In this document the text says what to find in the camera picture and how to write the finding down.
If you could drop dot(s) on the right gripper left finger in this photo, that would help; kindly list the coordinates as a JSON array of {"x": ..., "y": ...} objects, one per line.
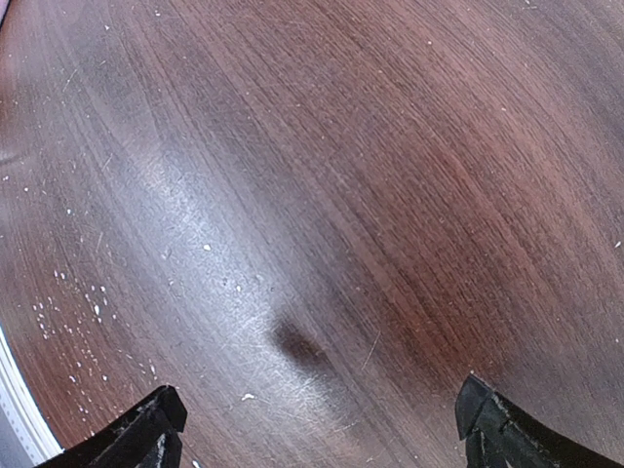
[{"x": 146, "y": 435}]

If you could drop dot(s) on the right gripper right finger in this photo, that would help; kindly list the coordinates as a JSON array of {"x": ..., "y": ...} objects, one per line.
[{"x": 498, "y": 433}]

